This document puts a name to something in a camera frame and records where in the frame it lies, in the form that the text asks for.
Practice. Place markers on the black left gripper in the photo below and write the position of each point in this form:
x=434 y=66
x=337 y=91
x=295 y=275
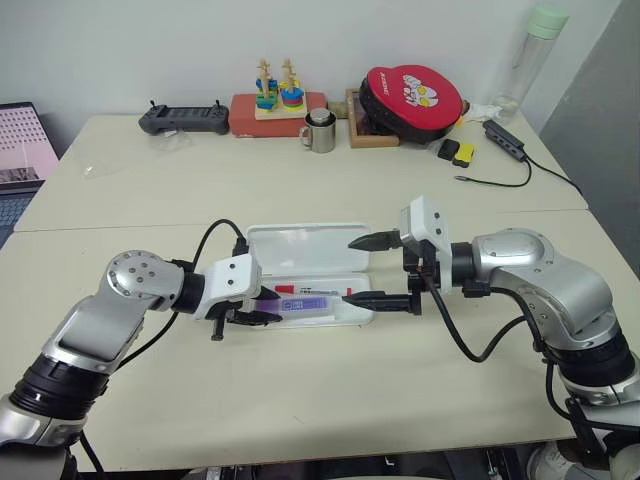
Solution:
x=222 y=312

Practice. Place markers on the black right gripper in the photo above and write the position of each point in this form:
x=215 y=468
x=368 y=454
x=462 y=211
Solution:
x=415 y=265

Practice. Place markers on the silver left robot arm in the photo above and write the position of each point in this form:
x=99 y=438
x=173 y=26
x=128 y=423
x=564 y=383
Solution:
x=90 y=325

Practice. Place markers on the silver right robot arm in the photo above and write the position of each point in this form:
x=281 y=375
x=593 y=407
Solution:
x=550 y=285

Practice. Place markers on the red capped white marker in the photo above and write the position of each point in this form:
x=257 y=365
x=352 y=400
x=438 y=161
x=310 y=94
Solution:
x=284 y=288

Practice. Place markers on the white plastic pencil case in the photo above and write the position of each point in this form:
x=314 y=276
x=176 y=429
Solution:
x=310 y=250

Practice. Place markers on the purple marker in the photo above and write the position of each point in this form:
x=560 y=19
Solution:
x=305 y=304

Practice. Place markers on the small black block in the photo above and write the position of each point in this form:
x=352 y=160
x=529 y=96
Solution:
x=448 y=149

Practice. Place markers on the stainless steel mug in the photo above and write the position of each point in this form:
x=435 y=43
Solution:
x=322 y=137

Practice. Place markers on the small yellow block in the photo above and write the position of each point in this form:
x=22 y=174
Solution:
x=465 y=154

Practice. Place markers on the small olive green object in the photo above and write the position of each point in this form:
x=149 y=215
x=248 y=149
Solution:
x=338 y=109

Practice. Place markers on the red and black round pad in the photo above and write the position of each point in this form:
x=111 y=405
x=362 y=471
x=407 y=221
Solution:
x=425 y=100

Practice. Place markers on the black usb hub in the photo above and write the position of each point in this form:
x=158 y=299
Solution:
x=502 y=137

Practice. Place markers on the crumpled white tissue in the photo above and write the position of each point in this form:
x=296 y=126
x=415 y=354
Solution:
x=482 y=111

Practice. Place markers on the clear plastic wrapper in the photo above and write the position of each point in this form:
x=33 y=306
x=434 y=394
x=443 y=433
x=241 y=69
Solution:
x=172 y=141
x=100 y=169

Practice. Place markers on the flat red box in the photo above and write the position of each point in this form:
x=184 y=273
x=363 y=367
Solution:
x=245 y=120

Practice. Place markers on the black handheld remote controller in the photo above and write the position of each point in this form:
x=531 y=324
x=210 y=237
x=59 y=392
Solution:
x=185 y=120

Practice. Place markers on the clear bottle with green lid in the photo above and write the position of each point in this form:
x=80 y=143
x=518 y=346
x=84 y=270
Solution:
x=530 y=65

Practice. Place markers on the grey rounded shape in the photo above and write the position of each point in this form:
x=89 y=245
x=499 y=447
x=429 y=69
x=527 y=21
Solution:
x=552 y=462

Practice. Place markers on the open laptop computer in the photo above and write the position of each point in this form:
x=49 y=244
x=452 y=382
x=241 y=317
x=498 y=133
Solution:
x=20 y=140

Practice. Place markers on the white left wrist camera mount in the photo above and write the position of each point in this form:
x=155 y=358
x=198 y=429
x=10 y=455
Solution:
x=230 y=282

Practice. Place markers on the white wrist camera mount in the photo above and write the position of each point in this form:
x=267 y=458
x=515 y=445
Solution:
x=425 y=220
x=230 y=282

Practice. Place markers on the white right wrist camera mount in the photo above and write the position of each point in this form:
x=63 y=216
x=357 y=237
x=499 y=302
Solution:
x=425 y=220

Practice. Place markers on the wooden picture frame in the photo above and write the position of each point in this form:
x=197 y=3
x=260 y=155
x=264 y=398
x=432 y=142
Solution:
x=357 y=136

